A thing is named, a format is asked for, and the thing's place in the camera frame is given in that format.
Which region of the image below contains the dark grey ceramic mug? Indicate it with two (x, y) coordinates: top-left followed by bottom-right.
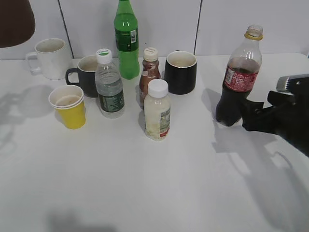
(65, 55), (98, 98)

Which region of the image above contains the white ceramic mug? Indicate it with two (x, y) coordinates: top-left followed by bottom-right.
(25, 38), (73, 80)

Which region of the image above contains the brown drink bottle beige cap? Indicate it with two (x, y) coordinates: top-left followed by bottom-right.
(139, 47), (161, 109)

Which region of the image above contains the green soda bottle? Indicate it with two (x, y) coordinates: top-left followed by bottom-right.
(113, 0), (140, 80)

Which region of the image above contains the cola bottle red label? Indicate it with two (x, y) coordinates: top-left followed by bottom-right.
(215, 25), (263, 127)

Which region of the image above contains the red ceramic mug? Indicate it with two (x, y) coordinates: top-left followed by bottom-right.
(0, 0), (35, 48)

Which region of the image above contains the white milky drink bottle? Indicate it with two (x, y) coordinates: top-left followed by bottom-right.
(144, 79), (171, 141)

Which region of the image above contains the black ceramic mug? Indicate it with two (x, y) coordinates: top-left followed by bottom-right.
(164, 50), (197, 95)

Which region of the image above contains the clear water bottle green label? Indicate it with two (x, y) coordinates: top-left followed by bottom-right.
(95, 48), (125, 119)

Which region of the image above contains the yellow paper cup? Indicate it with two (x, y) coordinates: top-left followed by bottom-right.
(48, 85), (86, 129)

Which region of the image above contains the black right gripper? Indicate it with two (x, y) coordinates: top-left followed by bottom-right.
(240, 74), (309, 156)

